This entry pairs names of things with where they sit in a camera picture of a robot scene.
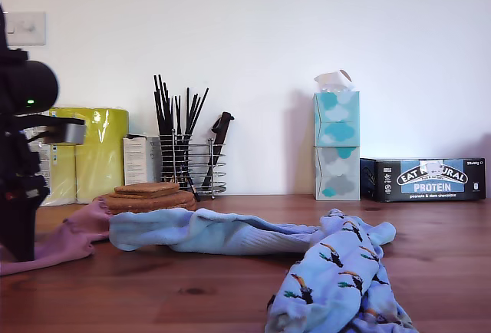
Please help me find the chrome wire cutlery holder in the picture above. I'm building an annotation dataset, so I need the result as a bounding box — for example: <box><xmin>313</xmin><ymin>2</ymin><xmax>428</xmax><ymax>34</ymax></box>
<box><xmin>158</xmin><ymin>128</ymin><xmax>228</xmax><ymax>199</ymax></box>

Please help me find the yellow kitchen roll pack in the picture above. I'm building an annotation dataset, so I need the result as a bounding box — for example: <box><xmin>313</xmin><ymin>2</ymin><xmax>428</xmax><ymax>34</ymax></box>
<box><xmin>36</xmin><ymin>107</ymin><xmax>130</xmax><ymax>207</ymax></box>

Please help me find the square cork coaster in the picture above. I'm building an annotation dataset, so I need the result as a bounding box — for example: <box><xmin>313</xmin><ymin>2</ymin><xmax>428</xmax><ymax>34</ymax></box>
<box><xmin>114</xmin><ymin>182</ymin><xmax>180</xmax><ymax>196</ymax></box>
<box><xmin>114</xmin><ymin>190</ymin><xmax>181</xmax><ymax>199</ymax></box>

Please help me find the white printed carton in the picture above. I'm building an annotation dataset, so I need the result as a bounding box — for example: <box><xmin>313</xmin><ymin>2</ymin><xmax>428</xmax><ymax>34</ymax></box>
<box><xmin>122</xmin><ymin>134</ymin><xmax>162</xmax><ymax>187</ymax></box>

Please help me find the blue cloud tissue box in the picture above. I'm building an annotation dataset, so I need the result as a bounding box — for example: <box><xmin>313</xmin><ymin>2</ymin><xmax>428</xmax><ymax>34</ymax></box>
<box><xmin>313</xmin><ymin>91</ymin><xmax>361</xmax><ymax>148</ymax></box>

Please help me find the grey cloud tissue box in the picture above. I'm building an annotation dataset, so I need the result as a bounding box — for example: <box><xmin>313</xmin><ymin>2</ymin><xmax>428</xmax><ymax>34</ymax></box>
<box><xmin>313</xmin><ymin>145</ymin><xmax>361</xmax><ymax>201</ymax></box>

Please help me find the blue toucan pattern sock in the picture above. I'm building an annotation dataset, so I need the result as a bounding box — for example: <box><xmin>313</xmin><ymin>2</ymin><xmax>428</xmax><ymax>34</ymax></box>
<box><xmin>264</xmin><ymin>208</ymin><xmax>384</xmax><ymax>333</ymax></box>
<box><xmin>344</xmin><ymin>220</ymin><xmax>419</xmax><ymax>333</ymax></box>

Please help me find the round cork trivet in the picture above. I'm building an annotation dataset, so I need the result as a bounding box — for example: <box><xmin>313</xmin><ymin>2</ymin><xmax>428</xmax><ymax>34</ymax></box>
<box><xmin>109</xmin><ymin>200</ymin><xmax>197</xmax><ymax>212</ymax></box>
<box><xmin>94</xmin><ymin>190</ymin><xmax>196</xmax><ymax>206</ymax></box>
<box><xmin>113</xmin><ymin>206</ymin><xmax>197</xmax><ymax>216</ymax></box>

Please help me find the dark handled utensil with strap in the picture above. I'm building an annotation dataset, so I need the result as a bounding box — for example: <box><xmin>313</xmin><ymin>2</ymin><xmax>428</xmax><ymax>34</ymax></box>
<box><xmin>202</xmin><ymin>111</ymin><xmax>235</xmax><ymax>188</ymax></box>

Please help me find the white tissue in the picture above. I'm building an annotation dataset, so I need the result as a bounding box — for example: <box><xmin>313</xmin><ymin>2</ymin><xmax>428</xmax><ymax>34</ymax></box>
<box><xmin>314</xmin><ymin>68</ymin><xmax>356</xmax><ymax>94</ymax></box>

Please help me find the black protein bar box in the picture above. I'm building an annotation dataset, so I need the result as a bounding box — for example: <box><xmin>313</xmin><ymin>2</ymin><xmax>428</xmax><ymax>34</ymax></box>
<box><xmin>359</xmin><ymin>157</ymin><xmax>486</xmax><ymax>203</ymax></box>

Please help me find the arm grey camera box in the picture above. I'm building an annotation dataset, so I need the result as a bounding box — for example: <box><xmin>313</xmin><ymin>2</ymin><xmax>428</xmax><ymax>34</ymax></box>
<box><xmin>17</xmin><ymin>113</ymin><xmax>88</xmax><ymax>147</ymax></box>

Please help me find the white light switch plate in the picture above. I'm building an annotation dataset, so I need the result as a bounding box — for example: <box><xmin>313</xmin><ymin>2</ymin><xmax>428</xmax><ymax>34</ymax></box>
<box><xmin>5</xmin><ymin>11</ymin><xmax>48</xmax><ymax>47</ymax></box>

